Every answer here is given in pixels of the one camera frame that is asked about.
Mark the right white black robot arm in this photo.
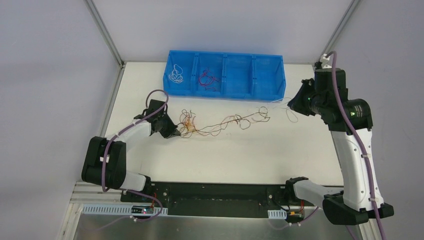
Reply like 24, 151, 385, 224
283, 68, 394, 226

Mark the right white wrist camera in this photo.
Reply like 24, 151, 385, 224
313, 53, 332, 70

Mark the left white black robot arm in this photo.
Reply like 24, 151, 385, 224
81, 99, 181, 203

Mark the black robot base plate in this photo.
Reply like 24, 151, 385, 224
120, 181, 312, 219

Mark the white wire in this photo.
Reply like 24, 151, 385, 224
270, 97, 299, 124
168, 62, 185, 84

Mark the left white slotted cable duct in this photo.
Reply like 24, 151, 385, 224
81, 204, 168, 217

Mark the blue four-compartment plastic bin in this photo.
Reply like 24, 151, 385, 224
162, 50, 286, 102

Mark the white slotted cable duct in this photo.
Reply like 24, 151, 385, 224
81, 204, 168, 217
267, 209, 287, 220

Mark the red orange wire bundle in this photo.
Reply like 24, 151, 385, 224
178, 105, 272, 139

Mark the right white slotted cable duct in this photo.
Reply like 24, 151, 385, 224
267, 209, 287, 220

